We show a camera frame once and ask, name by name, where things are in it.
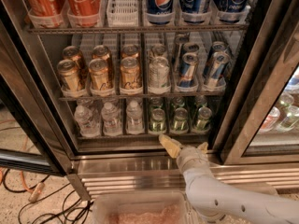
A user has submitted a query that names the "coca-cola can right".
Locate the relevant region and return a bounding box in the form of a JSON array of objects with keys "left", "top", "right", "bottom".
[{"left": 68, "top": 0, "right": 101, "bottom": 27}]

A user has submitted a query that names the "coca-cola can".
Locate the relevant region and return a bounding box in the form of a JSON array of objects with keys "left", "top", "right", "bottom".
[
  {"left": 28, "top": 0, "right": 65, "bottom": 28},
  {"left": 68, "top": 0, "right": 101, "bottom": 27}
]

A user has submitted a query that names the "gold can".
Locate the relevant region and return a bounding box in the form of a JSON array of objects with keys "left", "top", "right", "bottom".
[
  {"left": 120, "top": 57, "right": 142, "bottom": 94},
  {"left": 57, "top": 59, "right": 86, "bottom": 98},
  {"left": 63, "top": 46, "right": 88, "bottom": 79},
  {"left": 92, "top": 45, "right": 116, "bottom": 79},
  {"left": 121, "top": 44, "right": 140, "bottom": 59},
  {"left": 89, "top": 58, "right": 113, "bottom": 91}
]

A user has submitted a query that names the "gold can front left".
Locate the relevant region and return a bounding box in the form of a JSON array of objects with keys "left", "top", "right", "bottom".
[{"left": 57, "top": 59, "right": 86, "bottom": 98}]

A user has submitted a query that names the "empty white plastic tray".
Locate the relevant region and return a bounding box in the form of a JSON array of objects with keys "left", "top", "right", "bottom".
[{"left": 107, "top": 0, "right": 139, "bottom": 27}]

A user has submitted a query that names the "gold can back left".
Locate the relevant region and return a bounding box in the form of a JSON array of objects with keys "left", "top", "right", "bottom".
[{"left": 63, "top": 46, "right": 88, "bottom": 79}]

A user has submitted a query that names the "red bull can front left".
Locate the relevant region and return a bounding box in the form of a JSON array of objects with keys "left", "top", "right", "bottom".
[{"left": 178, "top": 52, "right": 199, "bottom": 88}]

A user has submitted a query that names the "glass fridge door left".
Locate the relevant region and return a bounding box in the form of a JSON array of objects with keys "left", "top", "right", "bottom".
[{"left": 0, "top": 77, "right": 64, "bottom": 175}]

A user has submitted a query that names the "water bottle front left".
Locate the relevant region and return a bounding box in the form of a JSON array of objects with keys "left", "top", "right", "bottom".
[{"left": 74, "top": 105, "right": 100, "bottom": 138}]

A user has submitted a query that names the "red bull can front right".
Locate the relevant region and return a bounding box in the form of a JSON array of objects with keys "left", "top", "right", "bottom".
[{"left": 203, "top": 51, "right": 230, "bottom": 90}]

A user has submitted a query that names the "gold can front middle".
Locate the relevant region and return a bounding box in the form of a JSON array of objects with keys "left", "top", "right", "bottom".
[{"left": 89, "top": 58, "right": 113, "bottom": 91}]

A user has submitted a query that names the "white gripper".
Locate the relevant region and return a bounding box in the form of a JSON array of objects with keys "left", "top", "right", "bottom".
[{"left": 159, "top": 134, "right": 209, "bottom": 172}]

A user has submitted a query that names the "water bottle front middle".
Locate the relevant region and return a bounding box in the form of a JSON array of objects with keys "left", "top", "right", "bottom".
[{"left": 101, "top": 102, "right": 122, "bottom": 136}]

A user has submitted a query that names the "clear bin right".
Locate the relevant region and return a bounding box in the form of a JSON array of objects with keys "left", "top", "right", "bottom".
[{"left": 186, "top": 180, "right": 299, "bottom": 224}]

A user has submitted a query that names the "silver white can front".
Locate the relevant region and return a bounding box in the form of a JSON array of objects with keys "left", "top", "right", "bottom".
[{"left": 149, "top": 57, "right": 170, "bottom": 89}]

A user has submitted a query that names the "stainless fridge frame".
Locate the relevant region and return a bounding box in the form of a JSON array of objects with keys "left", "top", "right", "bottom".
[{"left": 0, "top": 0, "right": 299, "bottom": 200}]

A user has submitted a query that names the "glass fridge door right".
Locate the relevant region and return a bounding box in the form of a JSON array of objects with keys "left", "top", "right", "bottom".
[{"left": 213, "top": 0, "right": 299, "bottom": 165}]

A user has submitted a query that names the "gold can back right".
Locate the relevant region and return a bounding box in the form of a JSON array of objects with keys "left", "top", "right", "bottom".
[{"left": 121, "top": 44, "right": 140, "bottom": 59}]

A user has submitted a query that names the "water bottle front right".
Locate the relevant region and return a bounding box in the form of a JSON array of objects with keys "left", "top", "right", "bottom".
[{"left": 126, "top": 100, "right": 144, "bottom": 134}]

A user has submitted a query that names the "glass fridge door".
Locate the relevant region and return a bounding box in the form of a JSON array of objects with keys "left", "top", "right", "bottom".
[
  {"left": 0, "top": 77, "right": 64, "bottom": 175},
  {"left": 213, "top": 0, "right": 299, "bottom": 165}
]

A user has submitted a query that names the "orange cable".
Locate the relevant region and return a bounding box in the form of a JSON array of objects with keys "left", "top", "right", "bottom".
[{"left": 0, "top": 119, "right": 34, "bottom": 194}]

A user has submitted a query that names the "red bull can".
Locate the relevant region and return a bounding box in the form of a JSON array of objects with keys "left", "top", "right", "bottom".
[
  {"left": 178, "top": 52, "right": 199, "bottom": 88},
  {"left": 203, "top": 51, "right": 230, "bottom": 90}
]

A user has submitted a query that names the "clear bin left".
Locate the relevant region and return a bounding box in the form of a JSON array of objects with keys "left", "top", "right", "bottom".
[{"left": 92, "top": 190, "right": 188, "bottom": 224}]

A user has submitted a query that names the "green can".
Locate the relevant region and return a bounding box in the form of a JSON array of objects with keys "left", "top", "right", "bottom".
[
  {"left": 192, "top": 107, "right": 212, "bottom": 132},
  {"left": 170, "top": 107, "right": 189, "bottom": 133},
  {"left": 149, "top": 108, "right": 166, "bottom": 133}
]

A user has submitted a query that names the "coca-cola can left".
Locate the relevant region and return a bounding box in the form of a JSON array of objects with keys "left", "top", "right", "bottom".
[{"left": 28, "top": 0, "right": 65, "bottom": 28}]

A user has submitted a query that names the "water bottle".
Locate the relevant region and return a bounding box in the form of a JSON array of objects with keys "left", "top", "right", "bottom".
[
  {"left": 126, "top": 100, "right": 144, "bottom": 134},
  {"left": 101, "top": 102, "right": 122, "bottom": 136},
  {"left": 74, "top": 105, "right": 100, "bottom": 138}
]

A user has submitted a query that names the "gold can front right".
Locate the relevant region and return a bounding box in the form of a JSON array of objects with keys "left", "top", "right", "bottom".
[{"left": 120, "top": 57, "right": 142, "bottom": 94}]

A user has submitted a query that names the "pepsi can left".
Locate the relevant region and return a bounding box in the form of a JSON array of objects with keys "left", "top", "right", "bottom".
[{"left": 147, "top": 0, "right": 174, "bottom": 24}]

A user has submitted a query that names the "gold can back middle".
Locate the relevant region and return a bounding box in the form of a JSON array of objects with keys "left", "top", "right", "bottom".
[{"left": 92, "top": 45, "right": 116, "bottom": 79}]

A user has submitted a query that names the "clear bin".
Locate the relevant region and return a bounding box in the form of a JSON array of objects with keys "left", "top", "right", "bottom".
[
  {"left": 92, "top": 190, "right": 188, "bottom": 224},
  {"left": 186, "top": 180, "right": 299, "bottom": 224}
]

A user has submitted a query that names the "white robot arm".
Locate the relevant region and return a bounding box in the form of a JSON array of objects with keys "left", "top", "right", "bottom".
[{"left": 159, "top": 134, "right": 299, "bottom": 224}]

